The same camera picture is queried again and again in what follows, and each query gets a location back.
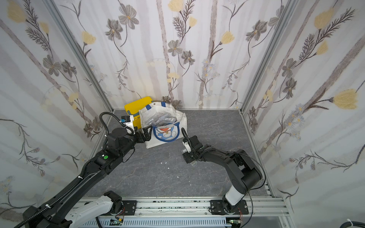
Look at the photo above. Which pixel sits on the right arm mounting base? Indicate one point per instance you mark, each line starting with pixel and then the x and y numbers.
pixel 223 207

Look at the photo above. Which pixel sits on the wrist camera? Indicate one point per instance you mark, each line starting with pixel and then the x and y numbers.
pixel 127 122
pixel 187 145

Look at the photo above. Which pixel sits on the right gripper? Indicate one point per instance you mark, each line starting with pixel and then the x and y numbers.
pixel 192 153

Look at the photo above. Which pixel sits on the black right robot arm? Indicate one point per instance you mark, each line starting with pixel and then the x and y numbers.
pixel 243 171

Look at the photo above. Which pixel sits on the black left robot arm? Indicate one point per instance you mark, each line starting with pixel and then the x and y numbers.
pixel 58 212

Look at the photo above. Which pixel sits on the yellow plastic lidded box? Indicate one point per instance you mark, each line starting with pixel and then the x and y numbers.
pixel 133 109

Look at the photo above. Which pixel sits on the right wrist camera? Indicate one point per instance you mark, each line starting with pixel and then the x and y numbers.
pixel 187 145

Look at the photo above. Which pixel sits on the aluminium front rail frame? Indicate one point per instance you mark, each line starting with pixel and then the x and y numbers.
pixel 184 212

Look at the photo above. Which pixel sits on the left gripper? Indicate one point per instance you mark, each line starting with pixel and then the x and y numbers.
pixel 147 137

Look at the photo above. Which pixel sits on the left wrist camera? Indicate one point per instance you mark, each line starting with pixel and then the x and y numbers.
pixel 127 122

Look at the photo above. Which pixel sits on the clear long compass case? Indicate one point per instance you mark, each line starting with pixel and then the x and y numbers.
pixel 159 119

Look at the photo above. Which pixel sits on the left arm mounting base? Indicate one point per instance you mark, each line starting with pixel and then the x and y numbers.
pixel 120 206

